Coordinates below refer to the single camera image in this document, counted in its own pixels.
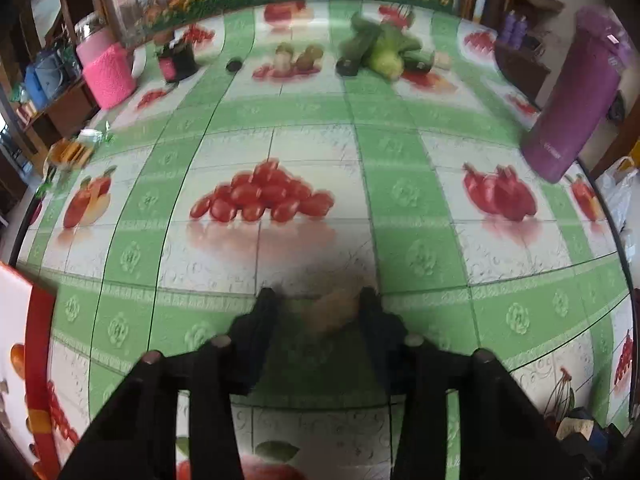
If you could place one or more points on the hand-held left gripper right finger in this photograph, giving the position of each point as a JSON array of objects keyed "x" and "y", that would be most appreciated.
[{"x": 382, "y": 332}]

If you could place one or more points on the white bowl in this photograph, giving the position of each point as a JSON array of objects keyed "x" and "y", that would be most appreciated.
[{"x": 140, "y": 62}]

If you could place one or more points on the wooden side cabinet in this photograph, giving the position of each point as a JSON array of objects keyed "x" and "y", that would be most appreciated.
[{"x": 70, "y": 107}]

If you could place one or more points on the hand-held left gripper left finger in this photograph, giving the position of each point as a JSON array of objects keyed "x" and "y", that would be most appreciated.
[{"x": 255, "y": 340}]

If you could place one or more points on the blue bag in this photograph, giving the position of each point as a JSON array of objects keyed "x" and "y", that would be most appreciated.
[{"x": 42, "y": 80}]

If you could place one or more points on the pale beige food chunk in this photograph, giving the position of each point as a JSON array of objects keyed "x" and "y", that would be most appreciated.
[{"x": 442, "y": 60}]

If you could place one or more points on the pink knit-sleeved glass cup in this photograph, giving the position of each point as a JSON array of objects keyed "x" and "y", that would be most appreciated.
[{"x": 107, "y": 77}]

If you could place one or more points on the small dark green fruit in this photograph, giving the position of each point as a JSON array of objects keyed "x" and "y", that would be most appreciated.
[{"x": 233, "y": 64}]

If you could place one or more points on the dark purple round fruit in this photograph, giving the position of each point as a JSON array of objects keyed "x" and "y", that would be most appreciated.
[{"x": 346, "y": 66}]

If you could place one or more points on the purple thermos bottle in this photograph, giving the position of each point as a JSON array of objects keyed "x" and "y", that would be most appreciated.
[{"x": 575, "y": 100}]

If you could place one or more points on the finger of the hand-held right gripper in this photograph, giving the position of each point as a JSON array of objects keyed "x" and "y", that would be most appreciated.
[{"x": 597, "y": 440}]

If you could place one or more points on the white food piece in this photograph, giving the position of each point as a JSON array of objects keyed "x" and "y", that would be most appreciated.
[{"x": 282, "y": 64}]

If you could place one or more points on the dark jar with red label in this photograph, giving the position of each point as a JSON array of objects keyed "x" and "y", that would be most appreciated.
[{"x": 177, "y": 62}]

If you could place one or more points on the dark wooden cabinet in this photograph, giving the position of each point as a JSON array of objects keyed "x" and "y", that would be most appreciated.
[{"x": 520, "y": 70}]

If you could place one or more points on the green checked printed tablecloth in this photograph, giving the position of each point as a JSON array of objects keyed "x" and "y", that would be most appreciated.
[{"x": 310, "y": 110}]

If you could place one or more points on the beige knobbly lump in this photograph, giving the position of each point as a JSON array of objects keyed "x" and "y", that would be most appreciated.
[{"x": 332, "y": 315}]

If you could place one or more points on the white plastic bag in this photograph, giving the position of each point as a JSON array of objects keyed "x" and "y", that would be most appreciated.
[{"x": 620, "y": 195}]

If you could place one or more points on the red tray box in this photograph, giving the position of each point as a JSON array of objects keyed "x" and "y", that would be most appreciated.
[{"x": 40, "y": 340}]

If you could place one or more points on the bok choy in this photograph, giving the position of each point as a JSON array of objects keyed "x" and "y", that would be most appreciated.
[{"x": 387, "y": 57}]

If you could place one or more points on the clear plastic wrapped snack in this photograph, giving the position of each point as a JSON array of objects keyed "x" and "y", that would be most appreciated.
[{"x": 70, "y": 154}]

